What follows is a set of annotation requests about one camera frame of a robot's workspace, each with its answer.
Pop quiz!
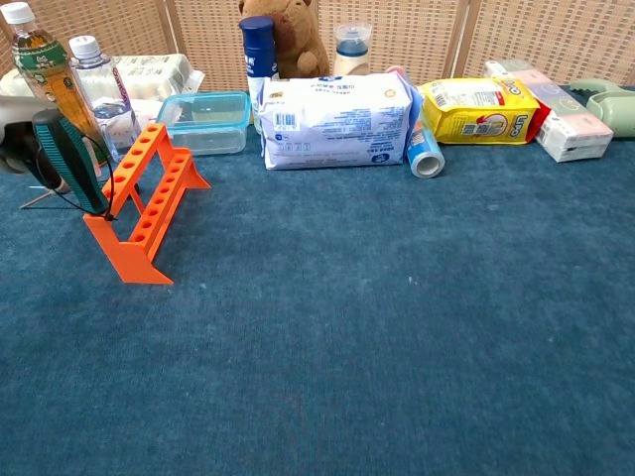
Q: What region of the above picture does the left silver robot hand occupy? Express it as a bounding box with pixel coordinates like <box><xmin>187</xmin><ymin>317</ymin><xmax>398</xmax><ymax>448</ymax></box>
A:
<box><xmin>0</xmin><ymin>93</ymin><xmax>73</xmax><ymax>195</ymax></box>

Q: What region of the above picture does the green black handled tool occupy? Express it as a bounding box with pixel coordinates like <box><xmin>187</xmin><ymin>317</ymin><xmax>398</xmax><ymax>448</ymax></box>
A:
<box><xmin>32</xmin><ymin>109</ymin><xmax>110</xmax><ymax>215</ymax></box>

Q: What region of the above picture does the black metal handle screwdriver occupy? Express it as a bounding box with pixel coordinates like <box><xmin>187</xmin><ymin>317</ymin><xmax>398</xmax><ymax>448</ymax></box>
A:
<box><xmin>19</xmin><ymin>180</ymin><xmax>70</xmax><ymax>210</ymax></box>

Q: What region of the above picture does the orange plastic tool rack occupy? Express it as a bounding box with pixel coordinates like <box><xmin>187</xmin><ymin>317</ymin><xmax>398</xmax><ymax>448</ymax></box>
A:
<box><xmin>82</xmin><ymin>122</ymin><xmax>212</xmax><ymax>287</ymax></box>

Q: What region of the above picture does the green tea bottle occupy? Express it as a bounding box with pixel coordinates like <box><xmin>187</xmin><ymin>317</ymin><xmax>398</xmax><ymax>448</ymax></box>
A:
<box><xmin>0</xmin><ymin>3</ymin><xmax>110</xmax><ymax>168</ymax></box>

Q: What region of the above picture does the clear water bottle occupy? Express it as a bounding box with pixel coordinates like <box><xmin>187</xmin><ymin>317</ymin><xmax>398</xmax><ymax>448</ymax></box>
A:
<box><xmin>67</xmin><ymin>35</ymin><xmax>143</xmax><ymax>164</ymax></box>

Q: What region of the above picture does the pink white soft packet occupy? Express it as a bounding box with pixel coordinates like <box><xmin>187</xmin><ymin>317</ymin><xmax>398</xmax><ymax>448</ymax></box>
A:
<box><xmin>98</xmin><ymin>97</ymin><xmax>165</xmax><ymax>149</ymax></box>

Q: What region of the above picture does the white tissue roll pack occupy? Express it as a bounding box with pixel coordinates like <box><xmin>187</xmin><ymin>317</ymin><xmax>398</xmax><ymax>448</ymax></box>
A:
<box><xmin>0</xmin><ymin>53</ymin><xmax>205</xmax><ymax>119</ymax></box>

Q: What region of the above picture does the clear container blue lid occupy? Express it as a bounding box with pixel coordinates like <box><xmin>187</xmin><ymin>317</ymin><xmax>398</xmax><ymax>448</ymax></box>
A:
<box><xmin>156</xmin><ymin>91</ymin><xmax>253</xmax><ymax>158</ymax></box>

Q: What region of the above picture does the blue spray can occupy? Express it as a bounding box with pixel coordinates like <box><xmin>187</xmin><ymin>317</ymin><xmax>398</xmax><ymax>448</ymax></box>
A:
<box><xmin>238</xmin><ymin>15</ymin><xmax>280</xmax><ymax>125</ymax></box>

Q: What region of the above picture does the brown capybara plush toy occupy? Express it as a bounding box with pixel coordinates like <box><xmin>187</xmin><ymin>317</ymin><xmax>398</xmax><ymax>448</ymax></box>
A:
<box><xmin>237</xmin><ymin>0</ymin><xmax>331</xmax><ymax>80</ymax></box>

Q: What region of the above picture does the white blue wipes pack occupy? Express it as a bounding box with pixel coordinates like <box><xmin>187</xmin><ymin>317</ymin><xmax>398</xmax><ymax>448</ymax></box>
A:
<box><xmin>257</xmin><ymin>68</ymin><xmax>423</xmax><ymax>172</ymax></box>

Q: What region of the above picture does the white bottle clear cap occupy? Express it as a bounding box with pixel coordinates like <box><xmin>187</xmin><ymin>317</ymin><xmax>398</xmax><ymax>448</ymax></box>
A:
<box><xmin>331</xmin><ymin>22</ymin><xmax>373</xmax><ymax>78</ymax></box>

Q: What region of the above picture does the blue carpet table cover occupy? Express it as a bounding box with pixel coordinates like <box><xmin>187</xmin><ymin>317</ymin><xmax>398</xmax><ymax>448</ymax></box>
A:
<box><xmin>0</xmin><ymin>83</ymin><xmax>635</xmax><ymax>476</ymax></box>

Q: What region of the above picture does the plastic wrap roll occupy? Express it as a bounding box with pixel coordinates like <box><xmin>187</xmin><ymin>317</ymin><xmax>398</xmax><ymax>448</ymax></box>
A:
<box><xmin>386</xmin><ymin>64</ymin><xmax>446</xmax><ymax>179</ymax></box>

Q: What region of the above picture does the wicker folding screen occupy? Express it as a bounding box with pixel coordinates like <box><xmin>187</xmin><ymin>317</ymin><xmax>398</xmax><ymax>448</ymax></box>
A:
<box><xmin>0</xmin><ymin>0</ymin><xmax>635</xmax><ymax>93</ymax></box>

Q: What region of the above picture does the yellow snack bag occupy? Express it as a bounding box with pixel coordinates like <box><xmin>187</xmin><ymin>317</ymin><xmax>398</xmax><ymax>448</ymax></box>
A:
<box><xmin>420</xmin><ymin>77</ymin><xmax>542</xmax><ymax>146</ymax></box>

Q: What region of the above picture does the pink green tissue box stack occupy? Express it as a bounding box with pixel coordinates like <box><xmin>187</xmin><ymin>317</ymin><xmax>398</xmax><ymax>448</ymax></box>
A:
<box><xmin>483</xmin><ymin>59</ymin><xmax>615</xmax><ymax>164</ymax></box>

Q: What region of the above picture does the pale green lint roller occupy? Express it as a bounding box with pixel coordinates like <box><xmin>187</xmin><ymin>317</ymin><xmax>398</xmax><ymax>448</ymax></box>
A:
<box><xmin>569</xmin><ymin>77</ymin><xmax>635</xmax><ymax>139</ymax></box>

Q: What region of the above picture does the thin black cable tie loop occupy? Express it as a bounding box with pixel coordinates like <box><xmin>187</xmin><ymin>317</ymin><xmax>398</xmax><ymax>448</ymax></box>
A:
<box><xmin>37</xmin><ymin>132</ymin><xmax>120</xmax><ymax>223</ymax></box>

